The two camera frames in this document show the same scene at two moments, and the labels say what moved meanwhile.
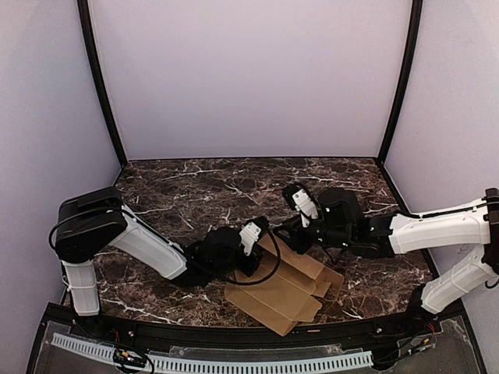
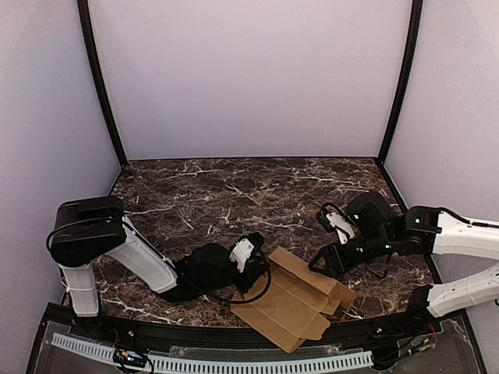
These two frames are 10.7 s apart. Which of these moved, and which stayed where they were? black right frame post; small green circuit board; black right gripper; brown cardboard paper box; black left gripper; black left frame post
Moved: black left gripper; black right gripper; brown cardboard paper box
Stayed: small green circuit board; black left frame post; black right frame post
